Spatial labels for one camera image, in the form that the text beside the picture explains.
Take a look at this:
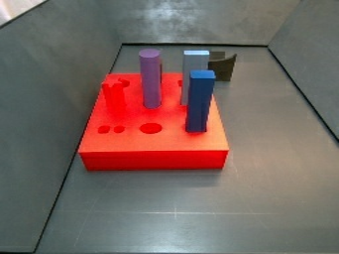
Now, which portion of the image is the dark olive curved fixture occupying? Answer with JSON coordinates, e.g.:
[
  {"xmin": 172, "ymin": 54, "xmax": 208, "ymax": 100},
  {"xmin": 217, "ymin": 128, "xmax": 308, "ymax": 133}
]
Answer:
[{"xmin": 208, "ymin": 52, "xmax": 237, "ymax": 81}]

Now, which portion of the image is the red fixture base block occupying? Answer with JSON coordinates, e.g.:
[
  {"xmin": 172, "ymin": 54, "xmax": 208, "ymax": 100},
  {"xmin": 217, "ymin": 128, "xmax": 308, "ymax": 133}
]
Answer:
[{"xmin": 78, "ymin": 72, "xmax": 229, "ymax": 171}]

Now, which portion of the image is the dark blue rectangular peg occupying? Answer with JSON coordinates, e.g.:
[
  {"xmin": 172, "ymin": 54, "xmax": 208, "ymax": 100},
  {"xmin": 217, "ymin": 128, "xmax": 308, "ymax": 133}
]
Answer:
[{"xmin": 185, "ymin": 70, "xmax": 216, "ymax": 133}]

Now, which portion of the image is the light blue square peg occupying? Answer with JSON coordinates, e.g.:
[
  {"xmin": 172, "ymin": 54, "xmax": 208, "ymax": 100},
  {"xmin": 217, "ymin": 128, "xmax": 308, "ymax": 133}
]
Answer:
[{"xmin": 181, "ymin": 50, "xmax": 209, "ymax": 105}]

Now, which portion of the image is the purple cylinder peg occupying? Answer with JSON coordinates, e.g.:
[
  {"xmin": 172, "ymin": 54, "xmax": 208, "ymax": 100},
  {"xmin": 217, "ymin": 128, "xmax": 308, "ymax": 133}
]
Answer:
[{"xmin": 139, "ymin": 49, "xmax": 161, "ymax": 109}]

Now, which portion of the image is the red star peg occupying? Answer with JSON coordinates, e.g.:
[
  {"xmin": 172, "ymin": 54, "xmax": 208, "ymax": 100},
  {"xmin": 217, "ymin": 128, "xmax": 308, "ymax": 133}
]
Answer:
[{"xmin": 101, "ymin": 78, "xmax": 129, "ymax": 112}]

